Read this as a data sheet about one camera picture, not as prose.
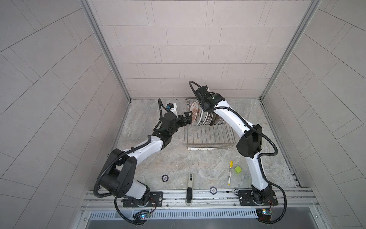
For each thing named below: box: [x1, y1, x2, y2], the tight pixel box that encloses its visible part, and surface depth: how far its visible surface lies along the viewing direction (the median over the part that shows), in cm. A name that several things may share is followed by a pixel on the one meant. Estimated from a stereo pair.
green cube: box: [234, 165, 243, 175], surface depth 81 cm
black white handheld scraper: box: [185, 172, 194, 206], surface depth 71 cm
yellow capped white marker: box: [227, 160, 234, 186], surface depth 82 cm
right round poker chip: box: [209, 186, 218, 195], surface depth 75 cm
